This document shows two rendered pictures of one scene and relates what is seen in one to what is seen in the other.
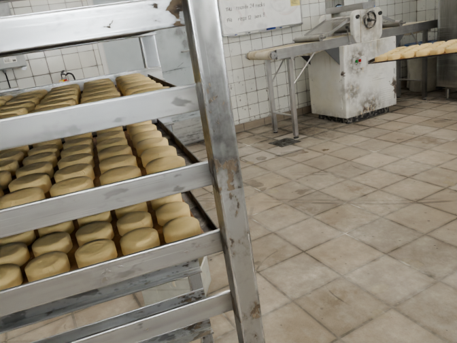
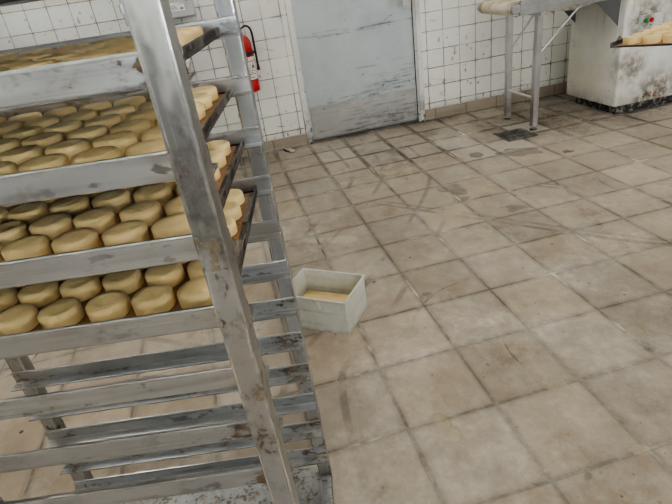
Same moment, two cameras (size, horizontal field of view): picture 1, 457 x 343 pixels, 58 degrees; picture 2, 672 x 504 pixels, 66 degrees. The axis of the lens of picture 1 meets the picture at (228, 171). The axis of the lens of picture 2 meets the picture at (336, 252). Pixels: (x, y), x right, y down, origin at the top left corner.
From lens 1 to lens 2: 0.26 m
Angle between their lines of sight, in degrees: 17
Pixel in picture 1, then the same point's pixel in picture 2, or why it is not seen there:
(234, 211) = (223, 292)
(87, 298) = not seen: hidden behind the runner
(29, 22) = not seen: outside the picture
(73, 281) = (68, 336)
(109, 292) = not seen: hidden behind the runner
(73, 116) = (45, 179)
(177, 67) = (384, 20)
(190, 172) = (181, 243)
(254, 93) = (487, 61)
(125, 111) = (100, 177)
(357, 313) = (530, 378)
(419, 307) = (614, 387)
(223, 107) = (197, 184)
